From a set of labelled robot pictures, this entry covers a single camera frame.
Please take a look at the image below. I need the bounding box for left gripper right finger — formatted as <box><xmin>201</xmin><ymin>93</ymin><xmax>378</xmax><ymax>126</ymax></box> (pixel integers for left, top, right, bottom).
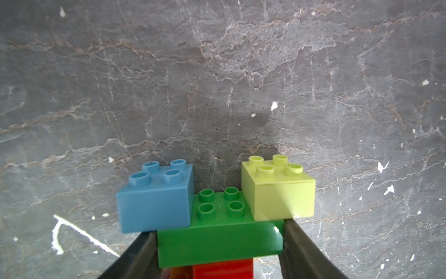
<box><xmin>279</xmin><ymin>219</ymin><xmax>347</xmax><ymax>279</ymax></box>

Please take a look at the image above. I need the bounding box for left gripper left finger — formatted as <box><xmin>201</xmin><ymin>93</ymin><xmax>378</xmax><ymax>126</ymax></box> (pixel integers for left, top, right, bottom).
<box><xmin>98</xmin><ymin>231</ymin><xmax>159</xmax><ymax>279</ymax></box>

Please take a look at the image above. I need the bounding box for red lego brick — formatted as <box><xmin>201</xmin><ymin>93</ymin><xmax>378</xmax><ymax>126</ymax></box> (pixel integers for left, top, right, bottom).
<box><xmin>192</xmin><ymin>258</ymin><xmax>254</xmax><ymax>279</ymax></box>

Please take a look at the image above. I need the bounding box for blue lego brick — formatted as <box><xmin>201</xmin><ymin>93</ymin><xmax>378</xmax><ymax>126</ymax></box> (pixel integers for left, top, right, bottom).
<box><xmin>116</xmin><ymin>159</ymin><xmax>195</xmax><ymax>233</ymax></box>

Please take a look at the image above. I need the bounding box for lime lego brick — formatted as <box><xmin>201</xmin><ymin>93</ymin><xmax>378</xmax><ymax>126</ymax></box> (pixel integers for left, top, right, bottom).
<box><xmin>241</xmin><ymin>154</ymin><xmax>316</xmax><ymax>222</ymax></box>

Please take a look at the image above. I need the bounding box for green lego brick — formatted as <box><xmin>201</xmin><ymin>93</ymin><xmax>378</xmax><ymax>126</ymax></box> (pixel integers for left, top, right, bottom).
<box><xmin>157</xmin><ymin>187</ymin><xmax>284</xmax><ymax>268</ymax></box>

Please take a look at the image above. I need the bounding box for orange lego brick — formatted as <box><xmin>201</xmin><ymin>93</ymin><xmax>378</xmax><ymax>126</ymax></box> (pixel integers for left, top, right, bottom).
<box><xmin>170</xmin><ymin>266</ymin><xmax>193</xmax><ymax>279</ymax></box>

